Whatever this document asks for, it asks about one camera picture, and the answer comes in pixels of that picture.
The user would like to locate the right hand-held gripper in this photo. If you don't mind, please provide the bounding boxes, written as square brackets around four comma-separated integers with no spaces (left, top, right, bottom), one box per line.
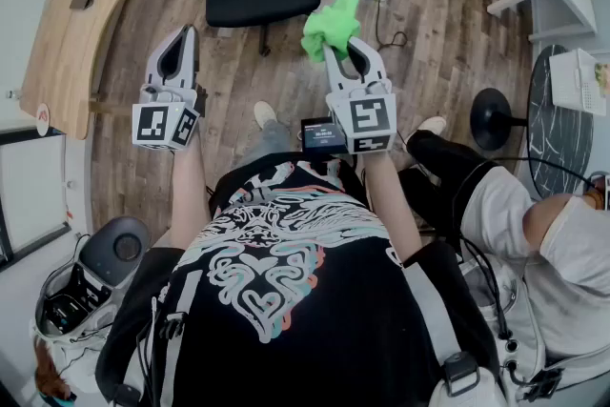
[322,35,398,154]

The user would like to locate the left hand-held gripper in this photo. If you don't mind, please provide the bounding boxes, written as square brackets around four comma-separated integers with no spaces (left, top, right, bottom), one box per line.
[132,24,209,153]

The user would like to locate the bright green cloth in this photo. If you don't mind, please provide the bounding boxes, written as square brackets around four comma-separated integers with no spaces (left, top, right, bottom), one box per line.
[301,0,362,64]

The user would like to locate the person's right forearm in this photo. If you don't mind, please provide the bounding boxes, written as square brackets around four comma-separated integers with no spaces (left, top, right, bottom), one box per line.
[364,151,423,266]

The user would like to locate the person's left forearm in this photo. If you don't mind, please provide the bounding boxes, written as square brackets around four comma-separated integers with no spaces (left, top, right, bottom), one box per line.
[169,146,214,254]

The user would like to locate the black screen device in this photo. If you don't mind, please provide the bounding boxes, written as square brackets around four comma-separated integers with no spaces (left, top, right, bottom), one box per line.
[299,116,350,156]

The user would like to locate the curved wooden desk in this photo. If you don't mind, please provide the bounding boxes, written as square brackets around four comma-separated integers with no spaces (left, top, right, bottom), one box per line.
[18,0,168,140]

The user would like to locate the person's white shoe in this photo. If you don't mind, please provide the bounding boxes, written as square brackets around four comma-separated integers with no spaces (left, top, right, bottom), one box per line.
[254,100,278,130]

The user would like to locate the person's grey jeans legs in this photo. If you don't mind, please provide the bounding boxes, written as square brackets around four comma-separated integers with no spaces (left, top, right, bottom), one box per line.
[237,118,306,171]

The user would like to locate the round red-logo sticker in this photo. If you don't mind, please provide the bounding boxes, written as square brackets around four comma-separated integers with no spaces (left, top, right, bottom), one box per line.
[35,103,54,137]

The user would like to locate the black-framed window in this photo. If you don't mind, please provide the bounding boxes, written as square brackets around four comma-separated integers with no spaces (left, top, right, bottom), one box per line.
[0,128,72,273]

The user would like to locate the white hard-shell backpack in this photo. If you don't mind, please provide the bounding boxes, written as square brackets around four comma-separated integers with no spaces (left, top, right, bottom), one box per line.
[32,216,152,342]
[459,252,610,402]

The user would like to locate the round black marble table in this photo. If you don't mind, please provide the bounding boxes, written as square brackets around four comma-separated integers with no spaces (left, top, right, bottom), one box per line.
[469,44,596,201]

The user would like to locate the white basket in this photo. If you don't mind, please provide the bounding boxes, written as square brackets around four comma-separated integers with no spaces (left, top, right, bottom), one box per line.
[548,48,609,116]

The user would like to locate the person's black printed t-shirt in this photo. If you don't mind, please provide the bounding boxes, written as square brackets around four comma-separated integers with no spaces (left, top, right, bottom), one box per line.
[94,152,506,407]

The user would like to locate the person's left grey backpack strap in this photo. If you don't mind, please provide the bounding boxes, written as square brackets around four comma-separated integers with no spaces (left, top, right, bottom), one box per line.
[152,269,204,407]

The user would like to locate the person's grey backpack strap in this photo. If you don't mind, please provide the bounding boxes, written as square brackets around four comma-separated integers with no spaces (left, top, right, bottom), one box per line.
[404,259,506,407]
[152,269,204,407]

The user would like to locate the person's right grey backpack strap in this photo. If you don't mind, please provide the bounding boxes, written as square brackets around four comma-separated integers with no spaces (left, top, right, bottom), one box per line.
[404,259,506,407]

